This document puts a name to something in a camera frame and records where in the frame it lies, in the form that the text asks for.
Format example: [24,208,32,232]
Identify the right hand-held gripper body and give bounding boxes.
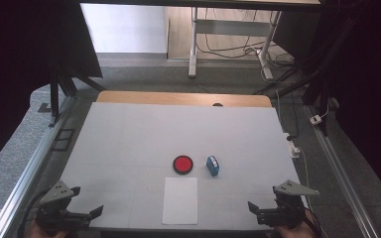
[256,179,320,230]

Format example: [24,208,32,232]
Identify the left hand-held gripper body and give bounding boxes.
[34,179,92,232]

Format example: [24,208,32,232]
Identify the blue stamp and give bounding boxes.
[205,155,220,178]

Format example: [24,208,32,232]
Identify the white paper sheet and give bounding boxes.
[161,177,199,226]

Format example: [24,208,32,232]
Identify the round red ink pad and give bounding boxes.
[172,155,194,176]

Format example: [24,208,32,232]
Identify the person's right hand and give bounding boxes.
[272,211,319,238]

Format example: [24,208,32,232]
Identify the person's left hand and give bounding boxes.
[24,219,68,238]

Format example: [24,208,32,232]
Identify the black metal stand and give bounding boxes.
[48,70,107,128]
[251,62,331,137]

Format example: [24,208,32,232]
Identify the wooden table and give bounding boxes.
[96,90,273,108]

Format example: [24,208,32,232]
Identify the black curtain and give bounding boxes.
[274,0,381,207]
[0,0,103,177]

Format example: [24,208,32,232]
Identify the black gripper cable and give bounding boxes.
[17,187,53,238]
[306,206,324,238]

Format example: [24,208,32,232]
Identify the aluminium rail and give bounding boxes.
[304,105,380,238]
[0,95,77,238]

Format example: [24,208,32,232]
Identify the black floor cables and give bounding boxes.
[196,8,296,67]

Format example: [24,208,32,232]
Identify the white metal desk frame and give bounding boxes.
[188,6,283,80]

